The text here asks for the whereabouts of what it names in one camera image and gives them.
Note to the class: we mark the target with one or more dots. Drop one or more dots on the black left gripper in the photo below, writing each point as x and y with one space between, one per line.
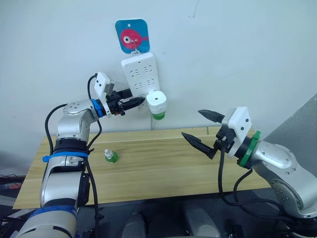
115 105

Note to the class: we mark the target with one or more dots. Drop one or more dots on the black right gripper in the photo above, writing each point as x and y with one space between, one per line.
226 138

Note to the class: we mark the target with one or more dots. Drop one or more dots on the white mosquito repellent heater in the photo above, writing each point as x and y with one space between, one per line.
156 99

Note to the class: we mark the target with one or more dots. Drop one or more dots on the green repellent liquid bottle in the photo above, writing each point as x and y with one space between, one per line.
158 116
112 158

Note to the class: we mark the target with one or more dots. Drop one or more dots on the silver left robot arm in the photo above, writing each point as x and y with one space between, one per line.
65 178

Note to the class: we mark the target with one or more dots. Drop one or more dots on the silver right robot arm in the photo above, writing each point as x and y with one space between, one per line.
280 158

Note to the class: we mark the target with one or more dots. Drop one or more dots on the white power strip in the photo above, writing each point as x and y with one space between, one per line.
141 63

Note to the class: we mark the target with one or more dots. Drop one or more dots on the grey partition panel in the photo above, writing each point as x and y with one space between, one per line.
302 124

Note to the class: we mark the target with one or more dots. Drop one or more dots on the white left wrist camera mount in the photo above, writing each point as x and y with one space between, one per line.
101 81

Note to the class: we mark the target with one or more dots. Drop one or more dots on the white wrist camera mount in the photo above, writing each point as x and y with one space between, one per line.
101 81
239 121

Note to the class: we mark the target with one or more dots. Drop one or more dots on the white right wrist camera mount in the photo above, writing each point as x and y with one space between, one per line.
239 121

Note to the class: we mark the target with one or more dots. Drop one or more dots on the blue fish wall hook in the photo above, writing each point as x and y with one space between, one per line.
138 27

